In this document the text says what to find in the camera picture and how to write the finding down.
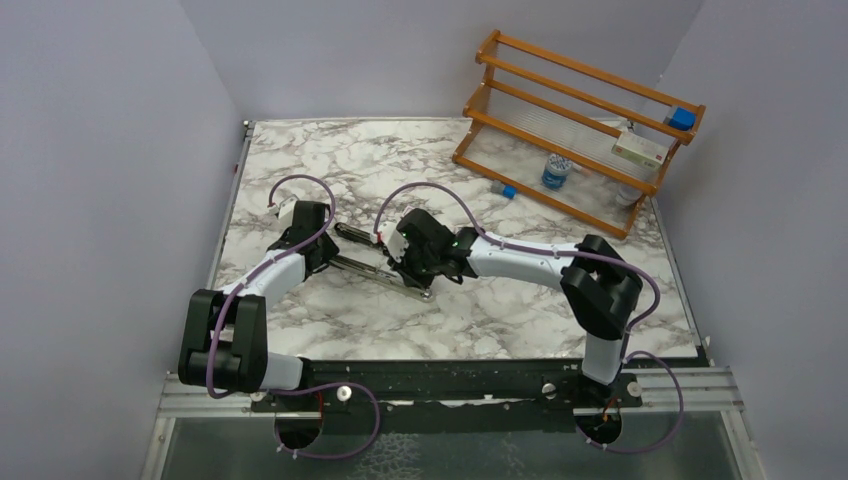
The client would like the beige black stapler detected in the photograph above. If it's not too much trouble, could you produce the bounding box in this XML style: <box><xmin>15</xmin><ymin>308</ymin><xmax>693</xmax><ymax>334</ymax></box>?
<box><xmin>330</xmin><ymin>222</ymin><xmax>435</xmax><ymax>303</ymax></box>

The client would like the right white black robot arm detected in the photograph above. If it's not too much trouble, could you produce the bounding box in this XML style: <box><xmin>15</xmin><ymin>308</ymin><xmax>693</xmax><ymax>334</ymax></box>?
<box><xmin>374</xmin><ymin>208</ymin><xmax>643</xmax><ymax>407</ymax></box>

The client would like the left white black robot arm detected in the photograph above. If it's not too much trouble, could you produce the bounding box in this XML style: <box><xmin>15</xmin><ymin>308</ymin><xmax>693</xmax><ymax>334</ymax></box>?
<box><xmin>177</xmin><ymin>200</ymin><xmax>339</xmax><ymax>411</ymax></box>

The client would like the blue white cup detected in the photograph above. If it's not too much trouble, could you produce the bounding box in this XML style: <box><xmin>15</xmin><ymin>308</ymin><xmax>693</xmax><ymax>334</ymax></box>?
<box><xmin>541</xmin><ymin>153</ymin><xmax>573</xmax><ymax>190</ymax></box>

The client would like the orange wooden shelf rack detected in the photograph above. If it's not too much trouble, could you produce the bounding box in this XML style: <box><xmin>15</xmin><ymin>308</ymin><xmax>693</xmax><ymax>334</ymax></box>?
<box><xmin>452</xmin><ymin>30</ymin><xmax>707</xmax><ymax>239</ymax></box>

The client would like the white bottle behind rack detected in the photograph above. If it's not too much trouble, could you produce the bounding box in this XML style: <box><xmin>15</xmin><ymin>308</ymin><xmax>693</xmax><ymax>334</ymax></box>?
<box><xmin>615</xmin><ymin>184</ymin><xmax>643</xmax><ymax>207</ymax></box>

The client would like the white red carton box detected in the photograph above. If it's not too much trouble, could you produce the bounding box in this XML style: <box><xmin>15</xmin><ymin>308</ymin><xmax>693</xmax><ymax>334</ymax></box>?
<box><xmin>611</xmin><ymin>131</ymin><xmax>669</xmax><ymax>171</ymax></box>

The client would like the blue cube on shelf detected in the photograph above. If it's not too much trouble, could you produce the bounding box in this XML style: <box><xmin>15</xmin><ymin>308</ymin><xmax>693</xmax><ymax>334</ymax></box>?
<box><xmin>664</xmin><ymin>106</ymin><xmax>697</xmax><ymax>132</ymax></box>

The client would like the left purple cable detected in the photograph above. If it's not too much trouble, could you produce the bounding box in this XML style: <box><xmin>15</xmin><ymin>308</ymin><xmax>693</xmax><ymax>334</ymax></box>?
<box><xmin>206</xmin><ymin>174</ymin><xmax>338</xmax><ymax>401</ymax></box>

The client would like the purple cable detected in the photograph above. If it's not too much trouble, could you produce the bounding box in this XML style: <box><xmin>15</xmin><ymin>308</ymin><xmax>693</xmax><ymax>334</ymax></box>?
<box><xmin>206</xmin><ymin>174</ymin><xmax>338</xmax><ymax>401</ymax></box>
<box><xmin>372</xmin><ymin>182</ymin><xmax>662</xmax><ymax>366</ymax></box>

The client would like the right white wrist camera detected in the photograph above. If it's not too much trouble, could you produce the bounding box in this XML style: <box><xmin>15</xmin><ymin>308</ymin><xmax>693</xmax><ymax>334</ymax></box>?
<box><xmin>377</xmin><ymin>227</ymin><xmax>409</xmax><ymax>263</ymax></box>

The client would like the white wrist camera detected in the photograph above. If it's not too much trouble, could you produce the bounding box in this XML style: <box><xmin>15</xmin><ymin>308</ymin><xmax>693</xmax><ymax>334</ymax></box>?
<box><xmin>268</xmin><ymin>195</ymin><xmax>299</xmax><ymax>225</ymax></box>
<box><xmin>377</xmin><ymin>227</ymin><xmax>409</xmax><ymax>263</ymax></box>

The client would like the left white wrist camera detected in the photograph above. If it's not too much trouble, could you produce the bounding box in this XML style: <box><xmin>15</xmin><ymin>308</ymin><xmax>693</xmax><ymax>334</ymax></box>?
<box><xmin>268</xmin><ymin>195</ymin><xmax>299</xmax><ymax>225</ymax></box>

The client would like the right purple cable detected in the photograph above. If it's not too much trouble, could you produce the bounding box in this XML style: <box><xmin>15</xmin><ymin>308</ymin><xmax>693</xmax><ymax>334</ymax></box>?
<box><xmin>372</xmin><ymin>182</ymin><xmax>662</xmax><ymax>366</ymax></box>

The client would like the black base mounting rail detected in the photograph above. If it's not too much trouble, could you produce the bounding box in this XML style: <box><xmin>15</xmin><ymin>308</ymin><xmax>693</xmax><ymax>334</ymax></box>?
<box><xmin>250</xmin><ymin>359</ymin><xmax>642</xmax><ymax>435</ymax></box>

